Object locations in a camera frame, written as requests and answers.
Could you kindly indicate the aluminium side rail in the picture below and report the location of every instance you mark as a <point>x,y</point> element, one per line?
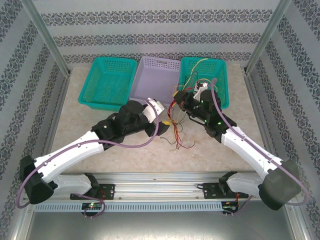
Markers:
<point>58,105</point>
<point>253,87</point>

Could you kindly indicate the aluminium frame post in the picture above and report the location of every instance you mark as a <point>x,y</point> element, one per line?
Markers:
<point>266,37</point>
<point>48,37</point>

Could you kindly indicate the teal plastic basket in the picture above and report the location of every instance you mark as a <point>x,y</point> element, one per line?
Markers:
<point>107,80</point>
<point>220,75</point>

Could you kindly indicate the grey metal front panel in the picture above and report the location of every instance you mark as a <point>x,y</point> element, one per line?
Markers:
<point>162,227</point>

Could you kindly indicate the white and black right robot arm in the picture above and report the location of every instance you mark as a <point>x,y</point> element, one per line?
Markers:
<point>250,152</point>

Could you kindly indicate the lavender plastic basket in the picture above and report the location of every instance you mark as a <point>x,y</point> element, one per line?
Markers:
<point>155,80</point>

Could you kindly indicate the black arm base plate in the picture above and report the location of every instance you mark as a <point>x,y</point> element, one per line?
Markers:
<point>212,191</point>
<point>107,191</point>

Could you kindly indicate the small circuit board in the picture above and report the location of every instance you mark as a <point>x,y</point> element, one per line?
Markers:
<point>91,205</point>
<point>230,207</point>

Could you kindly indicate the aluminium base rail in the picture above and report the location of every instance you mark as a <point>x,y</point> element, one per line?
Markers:
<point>155,186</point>

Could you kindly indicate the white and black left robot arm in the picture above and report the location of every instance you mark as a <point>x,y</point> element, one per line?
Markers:
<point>70,150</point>

